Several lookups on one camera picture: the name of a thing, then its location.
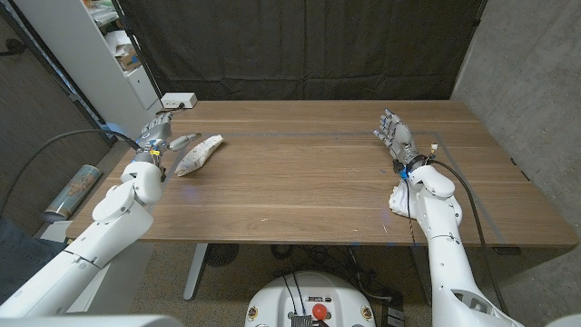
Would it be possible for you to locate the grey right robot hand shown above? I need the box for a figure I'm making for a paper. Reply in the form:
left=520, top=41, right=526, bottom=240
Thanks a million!
left=372, top=107, right=428, bottom=172

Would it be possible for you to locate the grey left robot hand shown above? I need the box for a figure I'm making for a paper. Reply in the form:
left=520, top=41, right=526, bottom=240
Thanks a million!
left=133, top=111, right=202, bottom=164

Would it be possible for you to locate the dark grey partition panel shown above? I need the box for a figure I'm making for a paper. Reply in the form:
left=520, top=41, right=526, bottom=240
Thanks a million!
left=0, top=4, right=114, bottom=237

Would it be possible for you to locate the black power adapter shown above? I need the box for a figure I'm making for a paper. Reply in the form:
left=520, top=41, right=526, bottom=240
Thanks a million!
left=380, top=297, right=406, bottom=327

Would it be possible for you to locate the black backdrop stand pole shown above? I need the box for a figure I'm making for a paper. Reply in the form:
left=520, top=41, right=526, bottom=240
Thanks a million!
left=111, top=0, right=163, bottom=99

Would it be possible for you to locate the black round floor fan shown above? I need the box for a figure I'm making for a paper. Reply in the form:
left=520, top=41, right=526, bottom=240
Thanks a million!
left=204, top=243, right=241, bottom=268

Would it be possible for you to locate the white power strip box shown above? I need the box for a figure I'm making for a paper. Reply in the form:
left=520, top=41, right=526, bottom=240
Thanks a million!
left=160, top=92, right=199, bottom=110

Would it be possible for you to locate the dark blue cloth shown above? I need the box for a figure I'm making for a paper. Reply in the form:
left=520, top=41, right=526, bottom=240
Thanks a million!
left=0, top=216, right=69, bottom=305

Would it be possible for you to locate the white shelf cabinet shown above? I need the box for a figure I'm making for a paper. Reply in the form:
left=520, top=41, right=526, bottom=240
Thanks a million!
left=13, top=0, right=163, bottom=140

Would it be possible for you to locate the white crumpled towel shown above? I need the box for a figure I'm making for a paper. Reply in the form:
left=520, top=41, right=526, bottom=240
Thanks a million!
left=388, top=179, right=423, bottom=218

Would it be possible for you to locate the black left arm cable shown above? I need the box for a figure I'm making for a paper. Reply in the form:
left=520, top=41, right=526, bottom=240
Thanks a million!
left=0, top=128, right=142, bottom=214

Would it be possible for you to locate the white patterned pen bag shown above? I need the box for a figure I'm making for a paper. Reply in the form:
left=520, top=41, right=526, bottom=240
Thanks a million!
left=174, top=134, right=225, bottom=178

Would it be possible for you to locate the thin black braided cable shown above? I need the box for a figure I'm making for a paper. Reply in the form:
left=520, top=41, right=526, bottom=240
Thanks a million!
left=403, top=179, right=418, bottom=247

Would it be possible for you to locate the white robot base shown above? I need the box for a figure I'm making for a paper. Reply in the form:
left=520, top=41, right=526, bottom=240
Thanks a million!
left=243, top=271, right=377, bottom=327

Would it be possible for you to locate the white table leg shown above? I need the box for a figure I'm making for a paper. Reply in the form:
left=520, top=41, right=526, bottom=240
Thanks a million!
left=182, top=243, right=210, bottom=302

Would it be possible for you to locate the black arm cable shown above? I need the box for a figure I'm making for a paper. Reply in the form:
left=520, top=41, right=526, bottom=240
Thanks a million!
left=0, top=128, right=142, bottom=214
left=426, top=157, right=509, bottom=315

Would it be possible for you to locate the black fabric backdrop curtain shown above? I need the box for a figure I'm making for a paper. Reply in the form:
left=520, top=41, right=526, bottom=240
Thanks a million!
left=118, top=0, right=487, bottom=102

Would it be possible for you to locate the brown cardboard box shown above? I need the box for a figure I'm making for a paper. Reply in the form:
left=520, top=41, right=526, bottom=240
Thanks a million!
left=115, top=44, right=143, bottom=73

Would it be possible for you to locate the silver cylinder bottle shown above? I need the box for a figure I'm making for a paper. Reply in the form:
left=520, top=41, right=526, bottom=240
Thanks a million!
left=41, top=163, right=102, bottom=223

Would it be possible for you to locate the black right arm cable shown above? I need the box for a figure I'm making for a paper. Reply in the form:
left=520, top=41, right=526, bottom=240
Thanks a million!
left=426, top=157, right=509, bottom=315

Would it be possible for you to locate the white paper stack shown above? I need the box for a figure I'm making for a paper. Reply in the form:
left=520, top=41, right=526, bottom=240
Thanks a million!
left=103, top=29, right=133, bottom=58

